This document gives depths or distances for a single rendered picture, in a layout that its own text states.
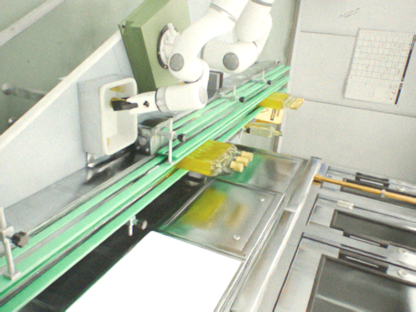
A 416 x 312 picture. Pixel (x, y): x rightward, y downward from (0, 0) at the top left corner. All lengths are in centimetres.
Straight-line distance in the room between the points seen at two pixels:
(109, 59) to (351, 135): 639
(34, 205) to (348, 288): 91
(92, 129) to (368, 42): 619
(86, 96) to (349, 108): 636
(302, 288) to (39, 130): 86
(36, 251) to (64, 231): 9
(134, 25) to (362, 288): 107
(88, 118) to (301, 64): 624
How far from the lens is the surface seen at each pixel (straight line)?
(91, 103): 116
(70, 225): 101
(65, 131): 117
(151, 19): 129
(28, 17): 179
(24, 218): 103
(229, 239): 123
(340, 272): 128
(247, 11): 120
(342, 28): 705
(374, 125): 729
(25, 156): 109
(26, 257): 94
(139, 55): 132
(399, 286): 131
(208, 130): 158
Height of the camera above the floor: 154
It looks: 21 degrees down
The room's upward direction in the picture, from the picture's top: 104 degrees clockwise
